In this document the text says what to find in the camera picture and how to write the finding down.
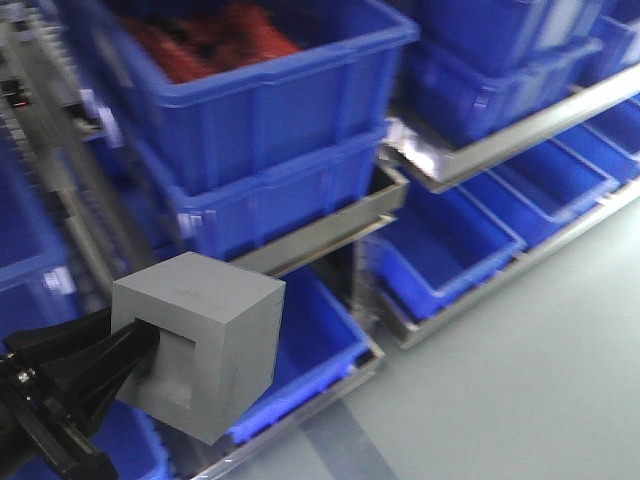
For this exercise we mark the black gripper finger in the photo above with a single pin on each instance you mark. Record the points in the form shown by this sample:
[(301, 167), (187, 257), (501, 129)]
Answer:
[(29, 349), (92, 377)]

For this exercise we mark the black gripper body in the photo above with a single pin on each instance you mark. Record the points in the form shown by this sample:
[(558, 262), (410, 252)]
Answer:
[(30, 430)]

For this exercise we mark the gray hollow cube base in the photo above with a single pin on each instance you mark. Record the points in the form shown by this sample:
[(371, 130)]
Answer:
[(219, 330)]

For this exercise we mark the blue bin with red items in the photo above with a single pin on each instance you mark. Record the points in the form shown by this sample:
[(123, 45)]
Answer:
[(223, 127)]

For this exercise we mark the red packaged items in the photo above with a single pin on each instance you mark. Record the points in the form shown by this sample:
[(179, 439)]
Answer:
[(239, 34)]

